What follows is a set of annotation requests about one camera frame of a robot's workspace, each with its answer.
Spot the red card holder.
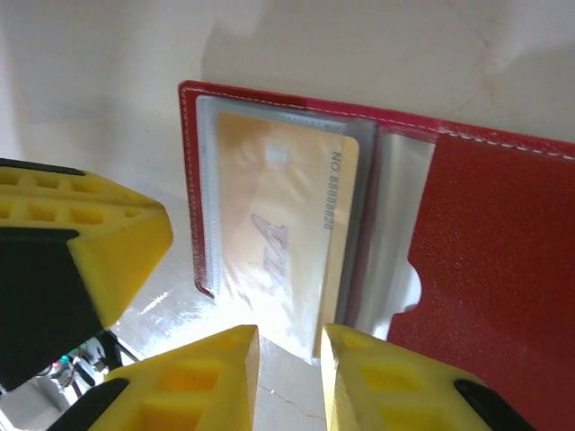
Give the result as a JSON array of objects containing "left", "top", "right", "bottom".
[{"left": 178, "top": 79, "right": 575, "bottom": 431}]

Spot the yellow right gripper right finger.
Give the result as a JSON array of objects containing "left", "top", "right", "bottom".
[{"left": 319, "top": 322, "right": 535, "bottom": 431}]

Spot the gold credit card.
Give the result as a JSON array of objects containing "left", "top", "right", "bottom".
[{"left": 217, "top": 111, "right": 360, "bottom": 360}]

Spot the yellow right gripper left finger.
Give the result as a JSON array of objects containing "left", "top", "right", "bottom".
[{"left": 49, "top": 323, "right": 261, "bottom": 431}]

